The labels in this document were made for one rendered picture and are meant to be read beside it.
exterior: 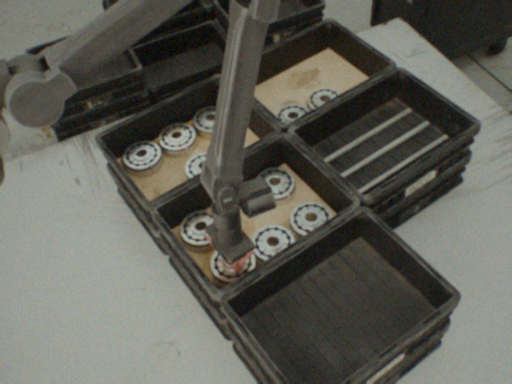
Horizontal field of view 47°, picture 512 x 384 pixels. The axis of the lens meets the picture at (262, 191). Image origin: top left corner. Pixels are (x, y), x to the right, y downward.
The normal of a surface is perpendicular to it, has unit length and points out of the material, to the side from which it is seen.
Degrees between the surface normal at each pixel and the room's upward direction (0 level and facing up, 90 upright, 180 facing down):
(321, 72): 0
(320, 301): 0
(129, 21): 75
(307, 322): 0
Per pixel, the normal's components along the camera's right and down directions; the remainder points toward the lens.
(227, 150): 0.39, 0.42
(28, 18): -0.07, -0.63
